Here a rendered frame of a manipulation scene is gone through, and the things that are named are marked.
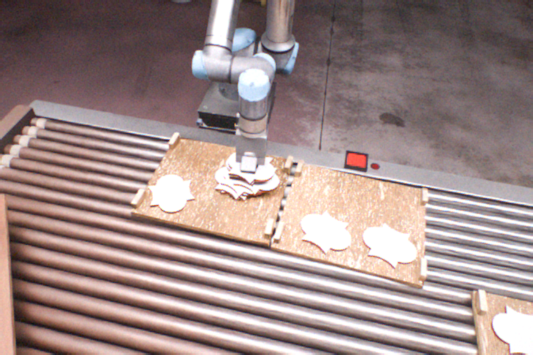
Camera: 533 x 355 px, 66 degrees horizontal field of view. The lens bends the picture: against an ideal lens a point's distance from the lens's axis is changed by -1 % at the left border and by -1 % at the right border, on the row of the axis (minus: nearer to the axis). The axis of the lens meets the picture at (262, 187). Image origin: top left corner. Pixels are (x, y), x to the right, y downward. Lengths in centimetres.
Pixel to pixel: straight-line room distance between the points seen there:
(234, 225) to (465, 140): 239
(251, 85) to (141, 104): 228
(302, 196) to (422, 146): 193
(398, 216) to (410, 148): 180
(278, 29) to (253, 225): 64
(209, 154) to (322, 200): 40
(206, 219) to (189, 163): 24
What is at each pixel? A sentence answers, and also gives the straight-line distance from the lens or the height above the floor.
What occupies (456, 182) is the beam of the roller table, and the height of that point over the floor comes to 91.
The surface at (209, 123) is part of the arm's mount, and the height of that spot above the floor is 90.
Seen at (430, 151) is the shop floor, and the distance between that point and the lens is 309.
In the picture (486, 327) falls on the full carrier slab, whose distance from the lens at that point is 118.
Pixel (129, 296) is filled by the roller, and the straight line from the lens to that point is 112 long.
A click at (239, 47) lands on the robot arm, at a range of 150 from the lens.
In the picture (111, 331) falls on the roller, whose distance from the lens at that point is 108.
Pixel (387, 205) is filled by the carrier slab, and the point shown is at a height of 94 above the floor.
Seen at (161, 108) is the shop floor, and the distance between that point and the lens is 320.
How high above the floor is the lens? 187
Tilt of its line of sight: 47 degrees down
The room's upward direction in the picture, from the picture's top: 4 degrees clockwise
